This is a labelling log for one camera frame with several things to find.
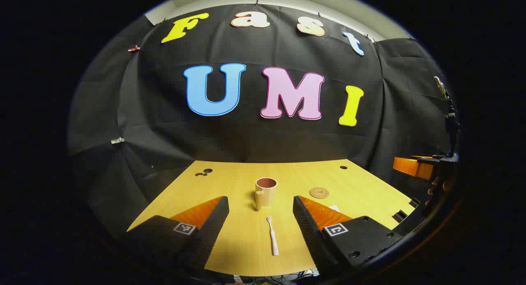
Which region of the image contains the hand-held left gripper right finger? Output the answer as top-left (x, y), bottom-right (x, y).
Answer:
top-left (293, 196), bottom-right (403, 277)

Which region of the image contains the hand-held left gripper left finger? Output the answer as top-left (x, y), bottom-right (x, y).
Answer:
top-left (123, 196), bottom-right (230, 273)

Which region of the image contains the pale pink toothbrush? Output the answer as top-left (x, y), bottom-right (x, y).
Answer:
top-left (266, 216), bottom-right (280, 257)

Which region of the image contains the beige cup with wooden handle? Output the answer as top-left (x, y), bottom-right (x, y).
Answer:
top-left (255, 177), bottom-right (278, 211)

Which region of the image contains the wooden desktop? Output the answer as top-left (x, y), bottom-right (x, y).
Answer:
top-left (127, 159), bottom-right (416, 277)

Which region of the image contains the black backdrop cloth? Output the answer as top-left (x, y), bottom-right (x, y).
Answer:
top-left (68, 3), bottom-right (457, 244)

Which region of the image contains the black cable bundle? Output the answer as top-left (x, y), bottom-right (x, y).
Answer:
top-left (232, 270), bottom-right (319, 284)

